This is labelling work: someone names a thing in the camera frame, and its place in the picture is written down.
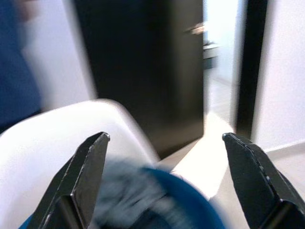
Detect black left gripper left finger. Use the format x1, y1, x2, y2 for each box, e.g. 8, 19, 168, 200
33, 132, 111, 229

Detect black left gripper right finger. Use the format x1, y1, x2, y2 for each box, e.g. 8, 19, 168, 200
221, 132, 305, 229

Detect blue denim jeans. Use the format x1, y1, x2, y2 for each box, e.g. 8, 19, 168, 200
94, 158, 172, 229

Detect blue plastic basket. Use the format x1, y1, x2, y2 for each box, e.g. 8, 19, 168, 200
19, 166, 230, 229

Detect person in blue clothes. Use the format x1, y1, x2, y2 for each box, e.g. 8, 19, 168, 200
0, 0, 45, 134

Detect black door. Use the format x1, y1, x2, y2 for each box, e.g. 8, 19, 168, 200
72, 0, 208, 160

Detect black door frame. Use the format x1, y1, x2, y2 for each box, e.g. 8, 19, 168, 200
234, 0, 269, 144

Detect metal door handle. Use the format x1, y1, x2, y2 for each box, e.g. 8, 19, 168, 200
183, 21, 207, 35

